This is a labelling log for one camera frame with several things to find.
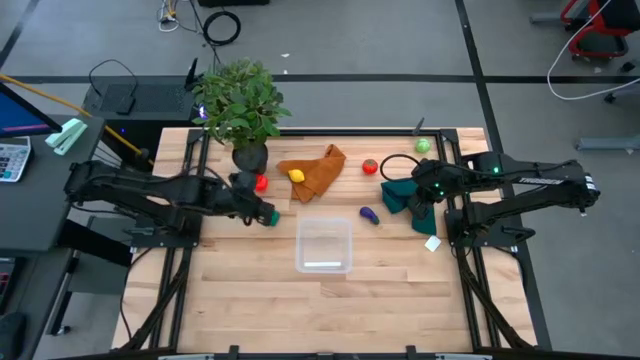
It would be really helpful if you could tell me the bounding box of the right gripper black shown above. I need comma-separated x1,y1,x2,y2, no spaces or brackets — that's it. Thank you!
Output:
406,158,454,222

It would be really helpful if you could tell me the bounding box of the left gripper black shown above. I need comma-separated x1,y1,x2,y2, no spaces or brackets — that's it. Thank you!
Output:
219,185,276,228

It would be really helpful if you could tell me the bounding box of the clear plastic tupperware container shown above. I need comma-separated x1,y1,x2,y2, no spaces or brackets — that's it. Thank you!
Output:
294,216,353,275

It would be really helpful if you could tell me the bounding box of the dark green cloth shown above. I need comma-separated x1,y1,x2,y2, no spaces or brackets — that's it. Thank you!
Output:
380,178,439,236

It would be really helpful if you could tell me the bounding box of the purple toy eggplant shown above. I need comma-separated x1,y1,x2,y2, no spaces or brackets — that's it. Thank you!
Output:
358,205,381,226

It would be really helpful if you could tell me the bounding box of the orange-brown cloth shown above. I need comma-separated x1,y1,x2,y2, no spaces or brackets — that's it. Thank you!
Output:
276,143,347,204

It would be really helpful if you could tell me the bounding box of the green plant in black pot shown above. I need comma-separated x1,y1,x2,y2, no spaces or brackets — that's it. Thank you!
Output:
191,57,293,177

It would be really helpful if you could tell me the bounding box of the black antenna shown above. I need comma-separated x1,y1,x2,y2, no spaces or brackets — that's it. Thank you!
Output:
185,57,200,91

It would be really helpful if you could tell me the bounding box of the black computer tower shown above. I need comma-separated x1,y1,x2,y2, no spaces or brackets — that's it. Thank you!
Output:
82,74,201,151

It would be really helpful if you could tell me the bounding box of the small black box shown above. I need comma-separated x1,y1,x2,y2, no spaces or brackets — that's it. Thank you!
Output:
115,94,136,116

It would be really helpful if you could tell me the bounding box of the grey metal bar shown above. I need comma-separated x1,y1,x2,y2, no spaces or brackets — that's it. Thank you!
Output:
574,134,640,152

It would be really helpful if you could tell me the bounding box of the mint green stapler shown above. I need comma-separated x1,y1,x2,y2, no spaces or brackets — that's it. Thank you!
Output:
44,117,89,157

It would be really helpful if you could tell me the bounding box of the black desk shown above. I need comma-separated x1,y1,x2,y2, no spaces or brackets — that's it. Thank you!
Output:
0,114,134,360

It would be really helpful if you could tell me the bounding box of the grey desk calculator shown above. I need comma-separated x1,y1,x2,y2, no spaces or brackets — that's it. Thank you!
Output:
0,135,32,184

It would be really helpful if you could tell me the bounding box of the computer monitor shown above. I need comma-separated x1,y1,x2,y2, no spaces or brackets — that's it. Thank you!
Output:
0,82,64,140

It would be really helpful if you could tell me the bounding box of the red and black chair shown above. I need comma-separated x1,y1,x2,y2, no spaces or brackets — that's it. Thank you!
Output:
559,0,640,61

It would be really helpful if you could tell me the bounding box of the black aluminium table frame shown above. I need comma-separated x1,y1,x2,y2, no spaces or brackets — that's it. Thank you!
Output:
119,127,539,360

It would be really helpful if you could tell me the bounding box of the white floor cable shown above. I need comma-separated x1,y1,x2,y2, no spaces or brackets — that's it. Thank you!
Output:
546,0,640,101

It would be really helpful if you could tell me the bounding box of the coiled black cable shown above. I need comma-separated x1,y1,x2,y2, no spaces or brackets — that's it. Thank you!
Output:
202,10,242,47

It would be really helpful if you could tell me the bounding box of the white cable bundle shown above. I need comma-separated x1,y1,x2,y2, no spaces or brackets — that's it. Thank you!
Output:
157,0,201,34

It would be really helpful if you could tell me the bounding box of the yellow hose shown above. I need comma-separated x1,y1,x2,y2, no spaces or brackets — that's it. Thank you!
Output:
0,73,154,166

